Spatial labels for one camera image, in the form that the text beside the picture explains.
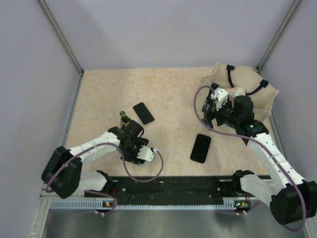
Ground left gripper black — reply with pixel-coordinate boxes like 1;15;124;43
120;137;149;165

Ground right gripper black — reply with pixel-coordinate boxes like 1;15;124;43
201;99;240;131

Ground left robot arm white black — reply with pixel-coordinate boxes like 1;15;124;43
41;120;155;199

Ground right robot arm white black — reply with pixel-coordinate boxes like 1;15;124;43
202;95;317;225

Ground phone in white case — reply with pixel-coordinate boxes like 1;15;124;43
132;102;155;126

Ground phone in black case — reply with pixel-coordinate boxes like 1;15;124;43
190;134;211;164

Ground pink white item in bag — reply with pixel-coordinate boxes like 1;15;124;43
226;87;246;98

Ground green glass bottle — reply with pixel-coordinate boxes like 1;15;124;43
119;111;131;127

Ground beige canvas tote bag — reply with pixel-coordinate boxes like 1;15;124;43
198;62;279;122

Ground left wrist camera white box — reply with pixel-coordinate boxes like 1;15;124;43
137;146;158;162

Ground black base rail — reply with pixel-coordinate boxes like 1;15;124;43
101;176;253;206

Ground white slotted cable duct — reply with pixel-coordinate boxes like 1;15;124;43
49;197;245;210

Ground right aluminium frame post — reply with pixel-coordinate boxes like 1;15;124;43
256;0;304;74

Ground aluminium frame post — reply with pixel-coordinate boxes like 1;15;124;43
37;0;85;75
256;0;304;74

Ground left aluminium frame post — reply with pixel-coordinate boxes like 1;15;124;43
37;0;85;75

